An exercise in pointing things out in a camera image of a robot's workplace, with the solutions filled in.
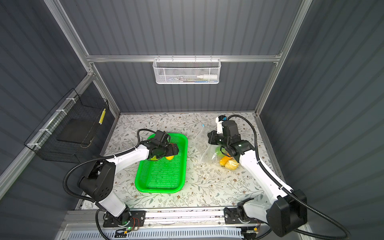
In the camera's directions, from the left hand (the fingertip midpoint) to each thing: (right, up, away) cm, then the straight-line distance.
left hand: (173, 151), depth 92 cm
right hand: (+21, +11, -13) cm, 27 cm away
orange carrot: (+32, -4, -2) cm, 32 cm away
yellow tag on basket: (-39, +21, -9) cm, 45 cm away
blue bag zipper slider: (+19, +17, +21) cm, 33 cm away
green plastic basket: (-4, -14, -5) cm, 15 cm away
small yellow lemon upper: (-2, -3, -2) cm, 4 cm away
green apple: (+27, +1, -6) cm, 28 cm away
